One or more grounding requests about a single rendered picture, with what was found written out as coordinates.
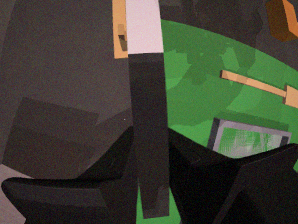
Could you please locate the green flat mat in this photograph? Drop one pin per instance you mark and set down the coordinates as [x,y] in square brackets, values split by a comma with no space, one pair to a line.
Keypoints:
[195,93]

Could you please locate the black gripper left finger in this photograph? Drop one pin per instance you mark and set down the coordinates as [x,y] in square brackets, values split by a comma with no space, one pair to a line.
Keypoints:
[105,194]

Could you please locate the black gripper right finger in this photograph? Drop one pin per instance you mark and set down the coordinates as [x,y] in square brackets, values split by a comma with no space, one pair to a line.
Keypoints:
[205,183]

